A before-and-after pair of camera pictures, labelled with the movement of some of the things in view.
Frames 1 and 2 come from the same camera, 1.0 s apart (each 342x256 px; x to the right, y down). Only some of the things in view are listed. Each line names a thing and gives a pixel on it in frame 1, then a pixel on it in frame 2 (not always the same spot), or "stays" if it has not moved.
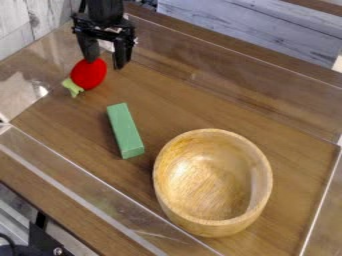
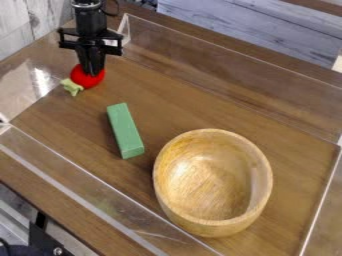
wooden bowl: [213, 180] stays
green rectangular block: [126, 131] stays
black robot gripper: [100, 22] to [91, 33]
